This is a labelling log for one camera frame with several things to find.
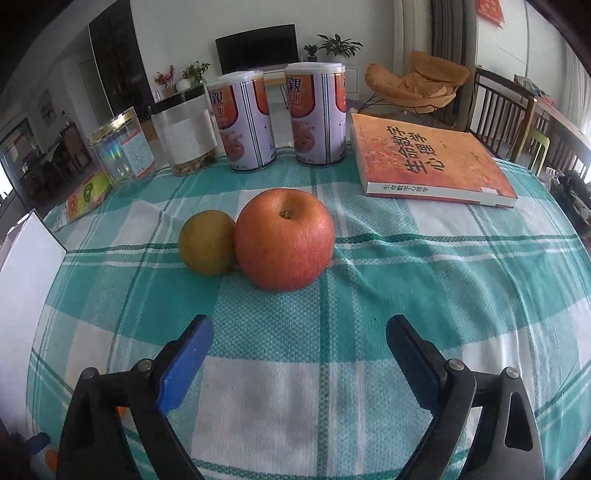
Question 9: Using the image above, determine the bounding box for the clear jar gold lid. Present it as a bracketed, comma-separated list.
[88, 107, 155, 185]

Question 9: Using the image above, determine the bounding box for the large green potted plant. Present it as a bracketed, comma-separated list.
[316, 34, 363, 60]

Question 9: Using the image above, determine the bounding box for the yellow-green stool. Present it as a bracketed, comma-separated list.
[508, 127, 550, 171]

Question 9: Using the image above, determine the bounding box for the green snack packet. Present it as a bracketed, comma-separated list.
[55, 168, 112, 229]

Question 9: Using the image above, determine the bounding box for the black bag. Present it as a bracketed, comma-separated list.
[549, 168, 591, 222]

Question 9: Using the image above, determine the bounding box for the green checked tablecloth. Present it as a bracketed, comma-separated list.
[25, 154, 591, 480]

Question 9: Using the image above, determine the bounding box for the covered standing air conditioner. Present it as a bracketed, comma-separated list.
[392, 0, 435, 65]

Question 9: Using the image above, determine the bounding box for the red wall hanging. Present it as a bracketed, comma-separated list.
[475, 0, 506, 23]

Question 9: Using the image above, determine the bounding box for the dark tall cabinet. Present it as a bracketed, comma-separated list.
[88, 0, 155, 109]

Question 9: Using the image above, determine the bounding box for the red apple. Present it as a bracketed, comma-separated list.
[235, 188, 335, 291]

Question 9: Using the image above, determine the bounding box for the orange lounge chair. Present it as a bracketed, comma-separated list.
[359, 50, 472, 123]

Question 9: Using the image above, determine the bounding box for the dark wooden chair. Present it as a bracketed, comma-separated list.
[464, 67, 539, 160]

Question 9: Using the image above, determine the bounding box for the orange book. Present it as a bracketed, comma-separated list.
[349, 112, 519, 209]

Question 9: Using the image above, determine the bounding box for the flat screen television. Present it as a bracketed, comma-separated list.
[215, 24, 299, 75]

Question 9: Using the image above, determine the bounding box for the clear jar black lid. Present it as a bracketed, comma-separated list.
[150, 85, 220, 177]

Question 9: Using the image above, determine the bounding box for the grey curtain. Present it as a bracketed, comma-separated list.
[429, 0, 478, 70]

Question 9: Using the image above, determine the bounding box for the red flower bouquet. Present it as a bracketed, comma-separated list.
[154, 65, 177, 96]

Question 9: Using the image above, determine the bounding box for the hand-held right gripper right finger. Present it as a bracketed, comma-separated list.
[386, 315, 546, 480]

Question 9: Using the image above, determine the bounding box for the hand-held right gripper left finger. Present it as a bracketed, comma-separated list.
[55, 315, 214, 480]

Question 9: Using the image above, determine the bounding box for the white cardboard box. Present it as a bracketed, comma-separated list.
[0, 209, 68, 444]

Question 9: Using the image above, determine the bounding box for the wall picture frame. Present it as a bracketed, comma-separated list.
[39, 90, 56, 125]

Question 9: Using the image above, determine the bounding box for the leafy plant by vase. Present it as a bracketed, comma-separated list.
[182, 61, 211, 86]

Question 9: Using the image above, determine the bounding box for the white and red can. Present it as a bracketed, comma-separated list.
[284, 62, 347, 167]
[206, 70, 277, 172]

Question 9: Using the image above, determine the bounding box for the green-brown pear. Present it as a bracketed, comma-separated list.
[178, 210, 238, 276]

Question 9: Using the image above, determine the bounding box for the wooden side table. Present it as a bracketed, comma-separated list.
[512, 76, 591, 171]

